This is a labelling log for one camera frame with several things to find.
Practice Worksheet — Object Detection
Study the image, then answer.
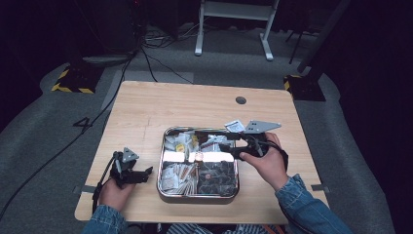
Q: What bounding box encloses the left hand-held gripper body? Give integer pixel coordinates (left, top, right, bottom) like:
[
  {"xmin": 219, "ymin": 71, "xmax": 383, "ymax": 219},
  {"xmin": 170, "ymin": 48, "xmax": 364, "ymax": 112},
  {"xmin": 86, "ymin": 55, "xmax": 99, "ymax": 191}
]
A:
[{"xmin": 109, "ymin": 146, "xmax": 140, "ymax": 189}]

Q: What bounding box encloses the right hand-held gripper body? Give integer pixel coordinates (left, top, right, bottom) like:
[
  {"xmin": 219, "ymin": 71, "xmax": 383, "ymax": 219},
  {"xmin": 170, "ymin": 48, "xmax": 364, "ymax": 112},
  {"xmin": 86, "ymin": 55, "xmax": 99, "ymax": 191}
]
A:
[{"xmin": 241, "ymin": 120, "xmax": 282, "ymax": 160}]

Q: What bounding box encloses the small white packet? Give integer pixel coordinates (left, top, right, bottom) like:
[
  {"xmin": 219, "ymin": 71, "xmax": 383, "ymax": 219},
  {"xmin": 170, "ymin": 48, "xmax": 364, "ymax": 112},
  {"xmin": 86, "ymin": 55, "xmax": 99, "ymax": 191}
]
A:
[{"xmin": 224, "ymin": 119, "xmax": 246, "ymax": 134}]

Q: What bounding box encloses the square metal tray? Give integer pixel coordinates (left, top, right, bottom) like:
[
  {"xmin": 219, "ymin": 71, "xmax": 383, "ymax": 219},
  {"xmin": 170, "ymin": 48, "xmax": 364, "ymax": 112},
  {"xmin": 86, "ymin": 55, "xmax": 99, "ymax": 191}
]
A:
[{"xmin": 156, "ymin": 125, "xmax": 241, "ymax": 200}]

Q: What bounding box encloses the person's left hand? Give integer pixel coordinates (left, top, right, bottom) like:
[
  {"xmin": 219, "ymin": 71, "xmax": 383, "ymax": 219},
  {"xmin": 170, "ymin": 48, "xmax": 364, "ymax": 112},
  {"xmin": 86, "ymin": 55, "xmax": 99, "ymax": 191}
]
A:
[{"xmin": 97, "ymin": 177, "xmax": 136, "ymax": 213}]

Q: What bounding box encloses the person's right hand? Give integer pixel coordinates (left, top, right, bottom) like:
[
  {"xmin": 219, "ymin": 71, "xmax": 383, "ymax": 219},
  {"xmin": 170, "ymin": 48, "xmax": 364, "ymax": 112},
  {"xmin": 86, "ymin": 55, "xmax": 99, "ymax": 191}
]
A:
[{"xmin": 239, "ymin": 131, "xmax": 290, "ymax": 192}]

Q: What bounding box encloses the pile of grey white packets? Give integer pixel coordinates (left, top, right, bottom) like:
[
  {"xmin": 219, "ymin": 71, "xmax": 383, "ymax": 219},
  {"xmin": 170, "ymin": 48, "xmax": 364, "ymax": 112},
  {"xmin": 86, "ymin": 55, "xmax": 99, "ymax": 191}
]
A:
[{"xmin": 200, "ymin": 134, "xmax": 228, "ymax": 152}]

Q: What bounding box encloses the pile of dark packets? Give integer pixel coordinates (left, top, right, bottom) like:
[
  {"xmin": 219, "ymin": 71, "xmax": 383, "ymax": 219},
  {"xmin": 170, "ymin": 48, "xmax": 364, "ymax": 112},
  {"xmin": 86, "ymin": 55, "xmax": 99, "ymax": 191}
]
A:
[{"xmin": 197, "ymin": 160, "xmax": 238, "ymax": 196}]

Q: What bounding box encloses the pile of white brown sachets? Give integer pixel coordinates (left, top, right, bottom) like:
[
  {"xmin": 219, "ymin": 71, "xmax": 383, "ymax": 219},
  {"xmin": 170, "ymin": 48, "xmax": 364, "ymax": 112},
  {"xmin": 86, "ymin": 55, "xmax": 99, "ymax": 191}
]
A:
[{"xmin": 160, "ymin": 162, "xmax": 199, "ymax": 196}]

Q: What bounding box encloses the pile of white yellow sachets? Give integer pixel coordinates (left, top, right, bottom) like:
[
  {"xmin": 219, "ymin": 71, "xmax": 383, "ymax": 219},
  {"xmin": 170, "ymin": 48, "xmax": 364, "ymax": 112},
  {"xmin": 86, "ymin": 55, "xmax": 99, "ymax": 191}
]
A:
[{"xmin": 164, "ymin": 131, "xmax": 200, "ymax": 154}]

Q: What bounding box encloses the black yellow striped base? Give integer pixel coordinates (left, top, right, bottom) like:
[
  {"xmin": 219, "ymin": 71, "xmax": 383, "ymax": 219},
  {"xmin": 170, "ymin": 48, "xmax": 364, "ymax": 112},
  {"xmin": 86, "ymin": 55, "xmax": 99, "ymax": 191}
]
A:
[
  {"xmin": 51, "ymin": 65, "xmax": 99, "ymax": 96},
  {"xmin": 283, "ymin": 73, "xmax": 327, "ymax": 102}
]

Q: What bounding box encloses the person's striped clothing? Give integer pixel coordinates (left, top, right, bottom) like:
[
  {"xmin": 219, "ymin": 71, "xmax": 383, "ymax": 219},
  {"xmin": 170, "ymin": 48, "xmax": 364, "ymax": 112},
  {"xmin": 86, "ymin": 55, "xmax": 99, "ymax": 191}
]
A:
[{"xmin": 166, "ymin": 221, "xmax": 287, "ymax": 234}]

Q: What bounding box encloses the dark slanted stand pole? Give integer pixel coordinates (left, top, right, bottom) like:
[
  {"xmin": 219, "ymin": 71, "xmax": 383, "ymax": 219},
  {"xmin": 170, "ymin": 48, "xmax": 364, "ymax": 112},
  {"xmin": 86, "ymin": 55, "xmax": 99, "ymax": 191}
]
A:
[{"xmin": 296, "ymin": 0, "xmax": 353, "ymax": 74}]

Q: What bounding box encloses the left hand-held gripper cable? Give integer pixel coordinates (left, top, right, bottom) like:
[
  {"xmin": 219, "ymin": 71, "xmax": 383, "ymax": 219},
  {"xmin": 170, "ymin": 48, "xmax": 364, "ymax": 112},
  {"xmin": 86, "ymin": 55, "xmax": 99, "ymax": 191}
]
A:
[{"xmin": 92, "ymin": 150, "xmax": 121, "ymax": 215}]

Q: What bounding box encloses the hand-held gripper cable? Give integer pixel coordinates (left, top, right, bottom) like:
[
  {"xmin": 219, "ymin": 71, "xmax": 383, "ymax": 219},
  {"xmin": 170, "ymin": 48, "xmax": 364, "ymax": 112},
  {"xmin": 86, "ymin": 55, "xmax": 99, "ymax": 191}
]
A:
[
  {"xmin": 92, "ymin": 150, "xmax": 121, "ymax": 215},
  {"xmin": 266, "ymin": 139, "xmax": 290, "ymax": 174}
]

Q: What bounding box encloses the right hand-held gripper cable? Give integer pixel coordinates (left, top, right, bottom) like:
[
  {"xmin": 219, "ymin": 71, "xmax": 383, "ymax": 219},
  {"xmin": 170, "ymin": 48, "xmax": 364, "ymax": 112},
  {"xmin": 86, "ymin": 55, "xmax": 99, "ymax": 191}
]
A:
[{"xmin": 266, "ymin": 139, "xmax": 290, "ymax": 174}]

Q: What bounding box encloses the long black floor cable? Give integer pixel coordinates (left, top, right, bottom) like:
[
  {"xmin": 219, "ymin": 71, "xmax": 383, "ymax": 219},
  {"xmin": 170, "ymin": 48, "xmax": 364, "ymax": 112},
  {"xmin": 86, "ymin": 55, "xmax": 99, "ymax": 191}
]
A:
[{"xmin": 0, "ymin": 48, "xmax": 144, "ymax": 222}]

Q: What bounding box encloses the thin black floor cable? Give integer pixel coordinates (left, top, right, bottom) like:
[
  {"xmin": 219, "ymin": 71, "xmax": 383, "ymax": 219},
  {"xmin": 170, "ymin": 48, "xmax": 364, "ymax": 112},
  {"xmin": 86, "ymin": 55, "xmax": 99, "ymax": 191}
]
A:
[{"xmin": 141, "ymin": 48, "xmax": 195, "ymax": 85}]

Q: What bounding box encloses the white metal desk frame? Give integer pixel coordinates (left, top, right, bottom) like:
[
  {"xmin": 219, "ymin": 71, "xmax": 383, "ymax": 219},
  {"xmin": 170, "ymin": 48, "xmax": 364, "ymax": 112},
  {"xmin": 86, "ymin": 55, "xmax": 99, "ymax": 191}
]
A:
[{"xmin": 193, "ymin": 0, "xmax": 281, "ymax": 62}]

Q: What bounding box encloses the bundle of floor cables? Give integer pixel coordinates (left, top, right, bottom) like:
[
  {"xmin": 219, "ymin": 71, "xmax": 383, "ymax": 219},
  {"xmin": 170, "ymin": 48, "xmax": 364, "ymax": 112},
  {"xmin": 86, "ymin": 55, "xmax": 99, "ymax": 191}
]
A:
[{"xmin": 142, "ymin": 22, "xmax": 200, "ymax": 50}]

